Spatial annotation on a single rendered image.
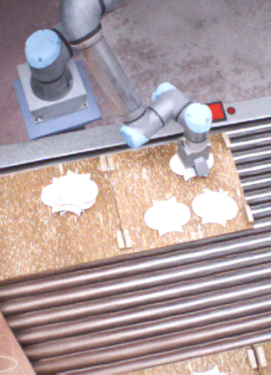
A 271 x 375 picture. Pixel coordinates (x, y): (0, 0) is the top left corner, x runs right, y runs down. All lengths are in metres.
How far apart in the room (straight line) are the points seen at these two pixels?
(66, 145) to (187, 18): 1.69
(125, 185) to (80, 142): 0.23
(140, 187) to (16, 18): 1.93
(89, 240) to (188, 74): 1.64
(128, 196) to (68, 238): 0.24
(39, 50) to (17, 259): 0.66
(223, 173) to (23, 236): 0.68
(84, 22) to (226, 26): 2.05
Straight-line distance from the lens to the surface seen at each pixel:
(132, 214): 1.83
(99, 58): 1.53
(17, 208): 1.88
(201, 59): 3.30
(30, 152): 1.98
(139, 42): 3.36
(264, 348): 1.76
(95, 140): 1.97
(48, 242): 1.82
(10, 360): 1.66
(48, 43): 1.87
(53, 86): 1.97
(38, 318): 1.78
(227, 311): 1.77
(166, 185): 1.87
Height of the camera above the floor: 2.64
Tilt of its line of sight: 66 degrees down
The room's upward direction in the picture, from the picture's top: 3 degrees counter-clockwise
